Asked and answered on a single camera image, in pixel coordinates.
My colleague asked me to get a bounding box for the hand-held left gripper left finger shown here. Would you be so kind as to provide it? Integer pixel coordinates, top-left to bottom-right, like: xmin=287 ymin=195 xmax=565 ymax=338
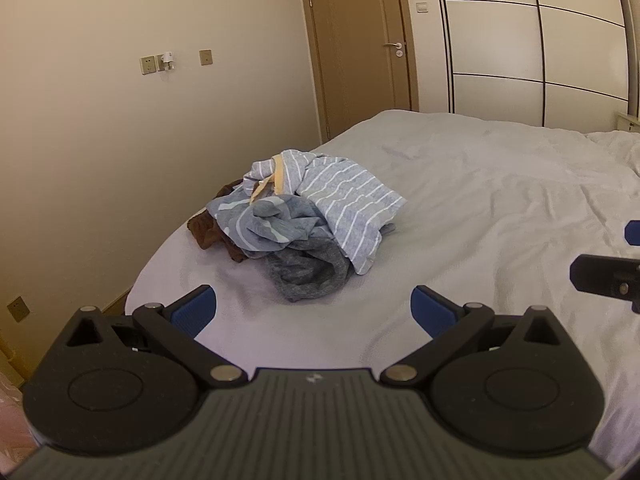
xmin=62 ymin=284 xmax=249 ymax=389

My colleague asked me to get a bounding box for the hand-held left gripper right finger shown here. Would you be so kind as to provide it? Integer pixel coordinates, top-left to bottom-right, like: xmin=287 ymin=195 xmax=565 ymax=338
xmin=379 ymin=284 xmax=568 ymax=391

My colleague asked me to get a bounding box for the striped shirt with yellow collar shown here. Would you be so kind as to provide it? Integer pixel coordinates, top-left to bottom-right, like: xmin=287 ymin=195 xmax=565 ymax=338
xmin=243 ymin=149 xmax=408 ymax=276

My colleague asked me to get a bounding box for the white bed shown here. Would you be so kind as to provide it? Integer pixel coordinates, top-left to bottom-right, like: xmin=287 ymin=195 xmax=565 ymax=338
xmin=125 ymin=109 xmax=640 ymax=480

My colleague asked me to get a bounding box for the brown garment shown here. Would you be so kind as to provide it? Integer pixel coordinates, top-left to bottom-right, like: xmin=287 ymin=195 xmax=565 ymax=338
xmin=187 ymin=180 xmax=251 ymax=264

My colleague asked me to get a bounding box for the blue-grey striped garment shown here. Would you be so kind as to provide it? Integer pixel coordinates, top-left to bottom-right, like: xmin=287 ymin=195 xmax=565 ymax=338
xmin=206 ymin=194 xmax=341 ymax=261

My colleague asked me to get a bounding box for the dark grey garment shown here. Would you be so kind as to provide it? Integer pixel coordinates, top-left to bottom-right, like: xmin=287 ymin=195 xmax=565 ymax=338
xmin=265 ymin=237 xmax=351 ymax=304

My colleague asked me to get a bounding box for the cream wardrobe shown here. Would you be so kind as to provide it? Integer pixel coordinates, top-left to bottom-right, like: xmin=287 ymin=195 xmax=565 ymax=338
xmin=432 ymin=0 xmax=640 ymax=133

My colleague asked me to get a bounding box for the brown wooden door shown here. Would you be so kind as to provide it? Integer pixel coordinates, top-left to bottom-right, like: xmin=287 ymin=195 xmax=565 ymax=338
xmin=297 ymin=0 xmax=419 ymax=144

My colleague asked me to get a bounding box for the beige low wall socket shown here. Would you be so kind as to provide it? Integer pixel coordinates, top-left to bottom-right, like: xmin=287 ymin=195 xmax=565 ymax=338
xmin=6 ymin=295 xmax=31 ymax=324

